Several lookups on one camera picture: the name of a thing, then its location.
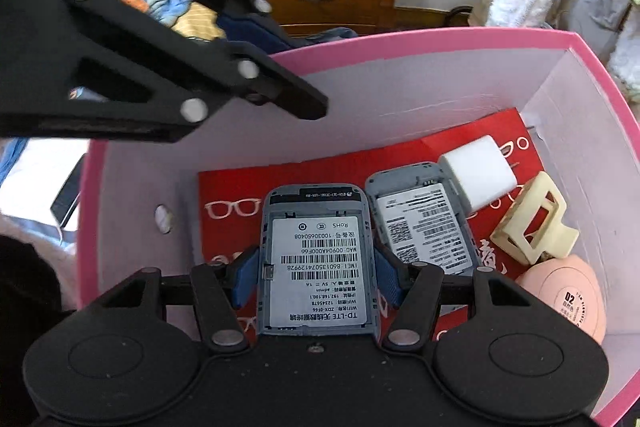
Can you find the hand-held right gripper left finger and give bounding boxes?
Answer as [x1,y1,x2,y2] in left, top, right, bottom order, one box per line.
[92,245,261,354]

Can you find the printed blanket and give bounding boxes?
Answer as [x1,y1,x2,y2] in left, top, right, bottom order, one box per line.
[114,0,227,42]

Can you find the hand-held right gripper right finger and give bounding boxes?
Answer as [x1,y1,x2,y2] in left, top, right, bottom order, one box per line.
[373,246,534,352]

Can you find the black tablet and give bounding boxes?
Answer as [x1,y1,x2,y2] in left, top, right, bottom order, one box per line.
[50,153,89,229]

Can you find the pink cardboard box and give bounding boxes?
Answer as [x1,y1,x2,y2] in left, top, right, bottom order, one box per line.
[75,27,640,427]

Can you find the white charger plug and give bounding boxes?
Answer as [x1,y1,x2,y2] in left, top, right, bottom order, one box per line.
[438,135,519,212]

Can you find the cream hair claw clip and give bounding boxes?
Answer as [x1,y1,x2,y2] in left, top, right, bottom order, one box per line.
[490,172,581,266]

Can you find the grey portable router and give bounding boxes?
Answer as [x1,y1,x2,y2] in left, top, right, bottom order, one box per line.
[364,162,484,279]
[255,183,382,339]

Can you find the red glasses-print box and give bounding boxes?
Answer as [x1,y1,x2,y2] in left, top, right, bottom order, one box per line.
[197,107,549,344]

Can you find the white pyjama pants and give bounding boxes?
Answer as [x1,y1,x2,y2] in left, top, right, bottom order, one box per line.
[562,0,640,60]

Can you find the pink compact case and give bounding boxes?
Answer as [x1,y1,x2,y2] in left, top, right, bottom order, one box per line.
[515,254,608,346]

